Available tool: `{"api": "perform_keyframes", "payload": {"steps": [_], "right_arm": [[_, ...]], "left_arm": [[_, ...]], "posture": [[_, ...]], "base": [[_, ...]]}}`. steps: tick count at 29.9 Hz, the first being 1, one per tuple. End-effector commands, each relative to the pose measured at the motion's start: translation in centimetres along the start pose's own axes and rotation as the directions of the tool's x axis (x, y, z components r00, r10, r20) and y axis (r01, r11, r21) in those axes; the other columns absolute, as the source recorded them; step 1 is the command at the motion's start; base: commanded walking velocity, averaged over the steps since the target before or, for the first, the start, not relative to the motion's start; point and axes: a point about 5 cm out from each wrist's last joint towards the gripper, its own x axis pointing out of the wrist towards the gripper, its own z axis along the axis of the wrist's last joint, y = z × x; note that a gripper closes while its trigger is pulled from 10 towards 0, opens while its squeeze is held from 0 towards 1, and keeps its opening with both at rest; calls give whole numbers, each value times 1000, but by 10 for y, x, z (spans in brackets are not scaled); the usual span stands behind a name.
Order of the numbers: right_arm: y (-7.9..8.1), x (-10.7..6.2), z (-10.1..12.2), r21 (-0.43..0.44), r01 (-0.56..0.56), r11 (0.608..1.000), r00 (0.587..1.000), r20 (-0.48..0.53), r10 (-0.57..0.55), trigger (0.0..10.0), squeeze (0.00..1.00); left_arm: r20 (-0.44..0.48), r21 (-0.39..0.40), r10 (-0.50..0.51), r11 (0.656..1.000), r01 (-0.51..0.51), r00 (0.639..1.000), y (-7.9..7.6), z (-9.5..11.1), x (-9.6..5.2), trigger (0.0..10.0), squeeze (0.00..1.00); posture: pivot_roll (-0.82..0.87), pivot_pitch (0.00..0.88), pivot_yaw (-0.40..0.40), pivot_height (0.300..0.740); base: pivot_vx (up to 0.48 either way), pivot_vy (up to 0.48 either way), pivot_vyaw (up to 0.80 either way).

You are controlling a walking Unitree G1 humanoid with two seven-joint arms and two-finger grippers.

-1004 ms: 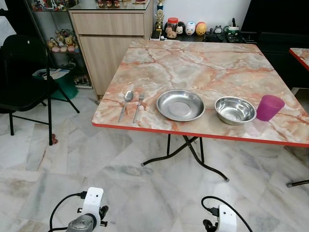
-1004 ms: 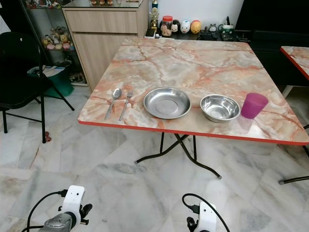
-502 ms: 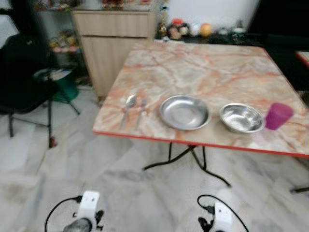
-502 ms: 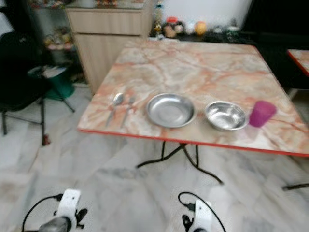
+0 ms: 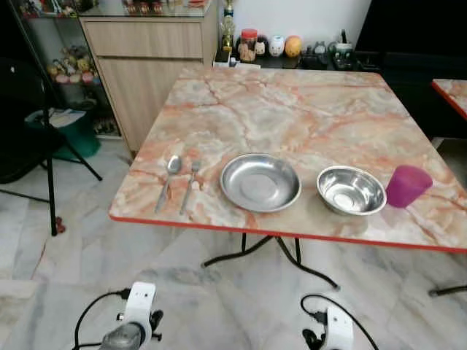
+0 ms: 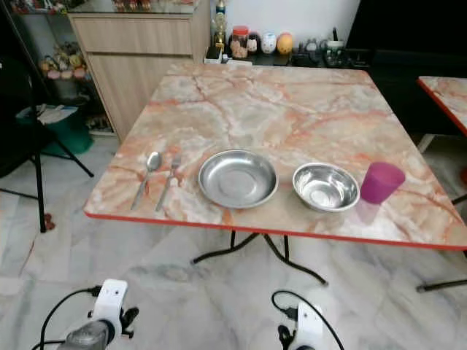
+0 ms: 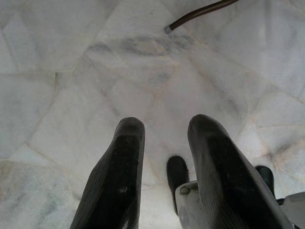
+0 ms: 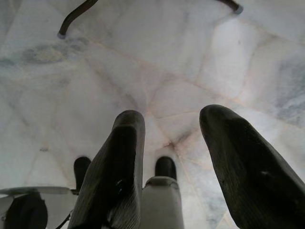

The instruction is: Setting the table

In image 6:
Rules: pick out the black metal table leg frame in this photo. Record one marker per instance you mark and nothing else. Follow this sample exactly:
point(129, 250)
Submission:
point(286, 248)

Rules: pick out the red-edged marble-pattern table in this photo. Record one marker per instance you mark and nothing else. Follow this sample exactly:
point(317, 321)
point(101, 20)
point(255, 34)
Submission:
point(449, 98)

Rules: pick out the steel bowl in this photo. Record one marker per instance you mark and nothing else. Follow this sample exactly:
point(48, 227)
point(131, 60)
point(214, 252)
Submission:
point(326, 187)

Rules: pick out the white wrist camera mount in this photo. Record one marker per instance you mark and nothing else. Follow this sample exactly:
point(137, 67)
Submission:
point(309, 327)
point(113, 302)

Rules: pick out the white and green mug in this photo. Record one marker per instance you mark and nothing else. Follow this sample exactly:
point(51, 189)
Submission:
point(334, 51)

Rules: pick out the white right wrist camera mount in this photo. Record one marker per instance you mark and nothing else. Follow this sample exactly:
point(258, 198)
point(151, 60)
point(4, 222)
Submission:
point(309, 327)

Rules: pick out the yellow egg-shaped figurine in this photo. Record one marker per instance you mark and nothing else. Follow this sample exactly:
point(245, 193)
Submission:
point(284, 44)

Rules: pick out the purple plastic cup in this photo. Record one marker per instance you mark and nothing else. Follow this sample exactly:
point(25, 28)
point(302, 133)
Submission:
point(381, 182)

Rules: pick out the red-lidded snack jar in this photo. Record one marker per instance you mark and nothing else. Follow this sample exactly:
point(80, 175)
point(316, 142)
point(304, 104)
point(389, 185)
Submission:
point(239, 42)

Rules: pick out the steel spoon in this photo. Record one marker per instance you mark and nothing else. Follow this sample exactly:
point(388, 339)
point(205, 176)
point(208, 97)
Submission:
point(149, 173)

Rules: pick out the glass display shelf with figurines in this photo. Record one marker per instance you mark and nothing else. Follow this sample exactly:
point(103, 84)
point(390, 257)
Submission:
point(60, 65)

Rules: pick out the steel fork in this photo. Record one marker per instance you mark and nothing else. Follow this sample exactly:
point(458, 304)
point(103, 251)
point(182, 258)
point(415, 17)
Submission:
point(170, 179)

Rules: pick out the green plastic bin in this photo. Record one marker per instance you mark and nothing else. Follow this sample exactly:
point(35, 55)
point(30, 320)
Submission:
point(71, 131)

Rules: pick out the light wooden cabinet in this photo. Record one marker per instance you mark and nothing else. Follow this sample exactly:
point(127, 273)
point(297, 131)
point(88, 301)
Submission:
point(131, 73)

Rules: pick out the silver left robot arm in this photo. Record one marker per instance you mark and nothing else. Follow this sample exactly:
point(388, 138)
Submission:
point(87, 337)

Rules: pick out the white owl figurine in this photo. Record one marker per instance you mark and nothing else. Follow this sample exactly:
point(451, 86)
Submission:
point(268, 43)

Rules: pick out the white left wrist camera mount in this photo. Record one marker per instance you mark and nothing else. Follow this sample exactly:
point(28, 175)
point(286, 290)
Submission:
point(113, 302)

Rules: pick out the shallow steel plate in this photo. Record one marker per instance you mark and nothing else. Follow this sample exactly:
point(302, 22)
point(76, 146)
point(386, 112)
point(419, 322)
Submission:
point(238, 179)

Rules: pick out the gold trophy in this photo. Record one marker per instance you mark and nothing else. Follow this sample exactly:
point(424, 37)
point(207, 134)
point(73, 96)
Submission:
point(219, 28)

